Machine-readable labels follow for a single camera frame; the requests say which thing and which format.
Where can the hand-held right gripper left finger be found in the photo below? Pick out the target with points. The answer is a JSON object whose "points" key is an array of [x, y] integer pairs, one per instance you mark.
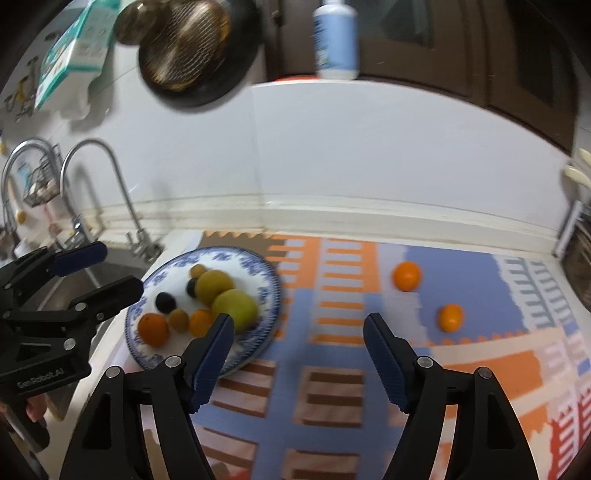
{"points": [[214, 360]]}

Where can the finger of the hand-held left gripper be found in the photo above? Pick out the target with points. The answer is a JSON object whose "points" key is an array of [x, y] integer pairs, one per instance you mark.
{"points": [[78, 258], [115, 293]]}

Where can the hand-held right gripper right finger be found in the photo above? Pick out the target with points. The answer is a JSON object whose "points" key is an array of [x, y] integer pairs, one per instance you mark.
{"points": [[385, 360]]}

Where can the small orange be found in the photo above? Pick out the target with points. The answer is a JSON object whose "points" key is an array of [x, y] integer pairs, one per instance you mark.
{"points": [[451, 318], [201, 322]]}

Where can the dark purple plum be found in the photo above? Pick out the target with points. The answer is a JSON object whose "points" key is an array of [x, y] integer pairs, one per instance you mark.
{"points": [[190, 287], [165, 302]]}

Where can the large orange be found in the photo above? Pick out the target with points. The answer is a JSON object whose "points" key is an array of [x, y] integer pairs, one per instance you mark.
{"points": [[407, 275], [153, 329]]}

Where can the small yellow kiwi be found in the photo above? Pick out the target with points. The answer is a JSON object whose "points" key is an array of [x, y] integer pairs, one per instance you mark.
{"points": [[178, 319], [198, 271]]}

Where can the large yellow pear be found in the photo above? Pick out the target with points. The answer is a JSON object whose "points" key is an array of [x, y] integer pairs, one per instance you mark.
{"points": [[235, 308]]}

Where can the yellow-green pear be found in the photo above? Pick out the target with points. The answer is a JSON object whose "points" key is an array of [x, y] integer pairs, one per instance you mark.
{"points": [[213, 285]]}

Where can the blue rimmed white plate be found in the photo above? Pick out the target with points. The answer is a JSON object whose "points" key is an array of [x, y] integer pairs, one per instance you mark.
{"points": [[261, 281]]}

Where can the person's left hand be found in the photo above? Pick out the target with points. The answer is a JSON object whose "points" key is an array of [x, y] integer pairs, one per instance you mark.
{"points": [[36, 410]]}

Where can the steel sink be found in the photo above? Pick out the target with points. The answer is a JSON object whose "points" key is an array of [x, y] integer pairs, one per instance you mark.
{"points": [[111, 272]]}

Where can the colourful patterned mat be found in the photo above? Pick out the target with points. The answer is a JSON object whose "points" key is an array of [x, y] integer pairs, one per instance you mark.
{"points": [[332, 392]]}

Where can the yellow dish brush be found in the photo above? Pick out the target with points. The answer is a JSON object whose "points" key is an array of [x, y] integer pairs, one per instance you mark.
{"points": [[20, 215]]}

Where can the slim steel faucet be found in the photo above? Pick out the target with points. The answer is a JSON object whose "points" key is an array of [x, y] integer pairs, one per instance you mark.
{"points": [[99, 147]]}

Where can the large steel kitchen faucet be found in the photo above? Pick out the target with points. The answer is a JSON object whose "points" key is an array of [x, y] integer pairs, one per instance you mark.
{"points": [[27, 150]]}

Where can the teal tissue box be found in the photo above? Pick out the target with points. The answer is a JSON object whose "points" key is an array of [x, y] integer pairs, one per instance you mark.
{"points": [[74, 50]]}

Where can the steel cooking pot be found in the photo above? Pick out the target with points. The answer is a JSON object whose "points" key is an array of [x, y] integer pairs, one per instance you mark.
{"points": [[581, 263]]}

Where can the metal dish rack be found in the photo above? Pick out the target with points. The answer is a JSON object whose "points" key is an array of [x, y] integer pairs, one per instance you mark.
{"points": [[570, 226]]}

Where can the golden colander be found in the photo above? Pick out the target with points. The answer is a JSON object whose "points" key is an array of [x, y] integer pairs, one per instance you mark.
{"points": [[184, 50]]}

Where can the black frying pan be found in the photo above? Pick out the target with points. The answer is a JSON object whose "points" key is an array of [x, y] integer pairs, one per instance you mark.
{"points": [[231, 69]]}

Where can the small brass pot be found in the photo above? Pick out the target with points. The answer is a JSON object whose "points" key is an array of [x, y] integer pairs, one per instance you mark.
{"points": [[136, 21]]}

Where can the dark wooden window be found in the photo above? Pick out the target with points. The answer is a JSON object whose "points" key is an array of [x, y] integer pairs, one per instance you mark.
{"points": [[415, 46], [535, 69]]}

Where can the white pump soap bottle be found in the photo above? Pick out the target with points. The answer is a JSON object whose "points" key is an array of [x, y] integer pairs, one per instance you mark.
{"points": [[334, 41]]}

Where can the wall hook rail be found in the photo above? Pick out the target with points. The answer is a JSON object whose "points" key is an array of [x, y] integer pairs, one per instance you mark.
{"points": [[21, 99]]}

